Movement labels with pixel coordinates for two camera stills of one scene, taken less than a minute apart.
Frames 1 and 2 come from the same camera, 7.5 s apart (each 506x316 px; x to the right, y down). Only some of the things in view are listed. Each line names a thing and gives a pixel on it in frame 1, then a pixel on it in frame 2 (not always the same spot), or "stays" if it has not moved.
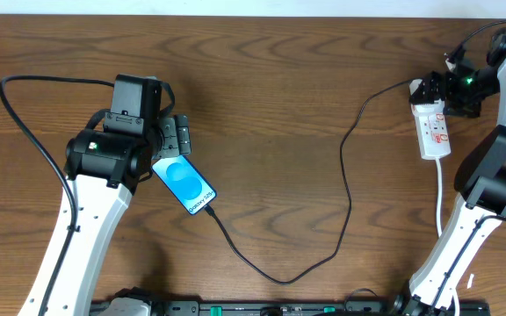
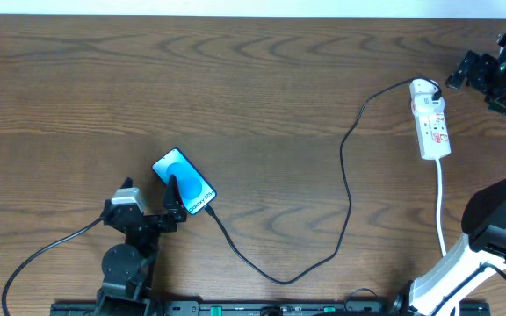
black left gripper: (182, 134) -> (148, 220)
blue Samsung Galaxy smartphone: (185, 182) stays
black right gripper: (431, 88) -> (486, 75)
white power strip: (431, 126) stays
